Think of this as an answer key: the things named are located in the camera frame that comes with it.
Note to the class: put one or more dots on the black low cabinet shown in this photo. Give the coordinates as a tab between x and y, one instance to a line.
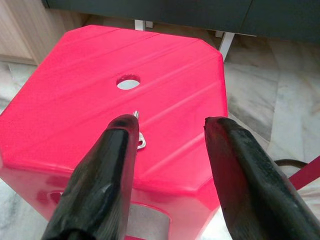
200	12

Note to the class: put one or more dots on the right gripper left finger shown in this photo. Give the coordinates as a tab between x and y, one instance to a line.
100	180

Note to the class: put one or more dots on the silver key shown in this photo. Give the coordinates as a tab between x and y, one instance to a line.
142	144

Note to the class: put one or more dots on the red plastic stool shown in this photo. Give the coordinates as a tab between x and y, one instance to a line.
87	100

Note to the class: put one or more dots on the light wooden cabinet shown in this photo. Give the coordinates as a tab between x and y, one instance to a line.
20	27

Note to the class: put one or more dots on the marble panel with red edge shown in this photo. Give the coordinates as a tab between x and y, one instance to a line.
308	172

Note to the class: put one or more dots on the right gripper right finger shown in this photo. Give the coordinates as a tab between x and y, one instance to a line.
250	190

